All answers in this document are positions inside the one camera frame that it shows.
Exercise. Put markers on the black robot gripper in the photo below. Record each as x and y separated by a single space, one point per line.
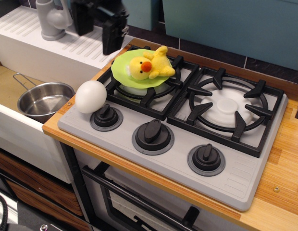
112 12

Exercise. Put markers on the yellow stuffed duck toy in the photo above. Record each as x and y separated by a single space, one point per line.
151 65

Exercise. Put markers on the white toy sink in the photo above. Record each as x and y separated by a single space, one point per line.
72 60

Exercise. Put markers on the light green plastic plate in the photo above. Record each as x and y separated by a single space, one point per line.
120 71

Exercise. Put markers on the white egg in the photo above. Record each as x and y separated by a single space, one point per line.
90 97

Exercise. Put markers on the stainless steel pot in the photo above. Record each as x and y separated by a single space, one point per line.
42 101

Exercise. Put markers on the grey toy faucet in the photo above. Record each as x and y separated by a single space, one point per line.
53 22

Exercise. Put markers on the black left burner grate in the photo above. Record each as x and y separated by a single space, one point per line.
156 102

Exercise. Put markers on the black burner grate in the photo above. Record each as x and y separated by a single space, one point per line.
233 111
156 102

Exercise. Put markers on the black left stove knob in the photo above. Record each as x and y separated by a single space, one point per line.
106 119

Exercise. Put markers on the black stove knob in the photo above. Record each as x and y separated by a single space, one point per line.
206 160
106 119
153 138

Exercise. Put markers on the black middle stove knob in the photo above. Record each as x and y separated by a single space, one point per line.
153 138

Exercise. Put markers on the grey toy stove top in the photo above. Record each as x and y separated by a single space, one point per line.
235 185

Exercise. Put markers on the black right burner grate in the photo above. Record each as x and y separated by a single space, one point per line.
233 111

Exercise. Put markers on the black right stove knob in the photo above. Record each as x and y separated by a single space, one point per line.
206 160

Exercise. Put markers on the wooden drawer front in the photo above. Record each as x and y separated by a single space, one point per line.
42 182

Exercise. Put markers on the toy oven door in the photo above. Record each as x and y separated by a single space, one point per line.
134 205

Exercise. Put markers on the black oven door handle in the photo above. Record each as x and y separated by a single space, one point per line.
137 200

